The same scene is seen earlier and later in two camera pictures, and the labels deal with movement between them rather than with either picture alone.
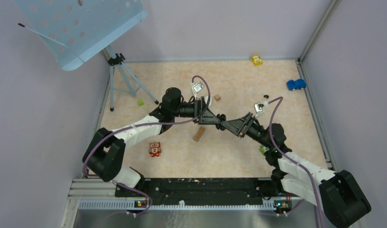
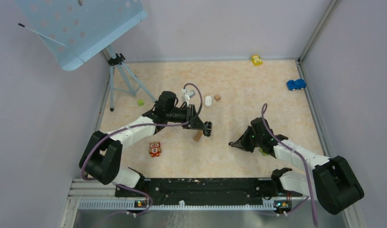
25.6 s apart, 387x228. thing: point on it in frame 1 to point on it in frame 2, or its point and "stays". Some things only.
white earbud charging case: (210, 102) stays
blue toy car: (292, 85) stays
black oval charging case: (223, 118) to (208, 131)
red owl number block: (155, 149) stays
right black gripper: (240, 127) to (242, 142)
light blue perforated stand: (72, 30) stays
